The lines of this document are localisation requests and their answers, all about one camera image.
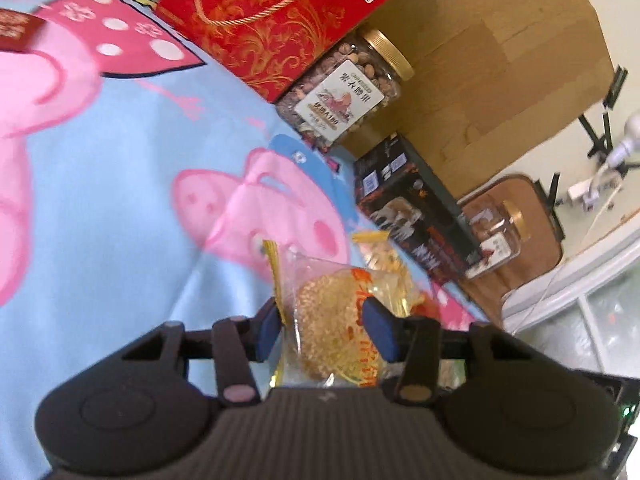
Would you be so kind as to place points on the cashew jar gold lid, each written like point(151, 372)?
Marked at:
point(340, 95)

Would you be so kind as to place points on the white plug adapter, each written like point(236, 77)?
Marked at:
point(625, 145)

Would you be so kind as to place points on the blue pink printed blanket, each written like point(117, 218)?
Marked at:
point(125, 210)

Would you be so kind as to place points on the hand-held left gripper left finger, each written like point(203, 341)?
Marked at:
point(268, 329)

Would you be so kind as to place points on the clear yellow snack packet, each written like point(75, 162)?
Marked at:
point(382, 260)

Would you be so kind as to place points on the black tape strips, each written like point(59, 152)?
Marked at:
point(597, 135)

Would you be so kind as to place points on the black printed box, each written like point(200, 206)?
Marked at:
point(415, 210)

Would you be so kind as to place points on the wooden headboard panel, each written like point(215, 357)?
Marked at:
point(500, 60)

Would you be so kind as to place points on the pecan jar gold lid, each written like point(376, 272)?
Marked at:
point(492, 240)

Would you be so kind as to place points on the white power strip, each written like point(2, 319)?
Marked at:
point(582, 194)

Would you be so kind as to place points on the window frame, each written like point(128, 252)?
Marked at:
point(590, 310)

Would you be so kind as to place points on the red gift box gold print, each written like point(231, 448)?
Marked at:
point(260, 20)

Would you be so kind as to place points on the dark red box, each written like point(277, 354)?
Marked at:
point(17, 30)

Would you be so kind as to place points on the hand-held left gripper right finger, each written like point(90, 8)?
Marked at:
point(382, 334)

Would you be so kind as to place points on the clear yellow round cake packet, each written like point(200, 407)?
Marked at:
point(325, 320)

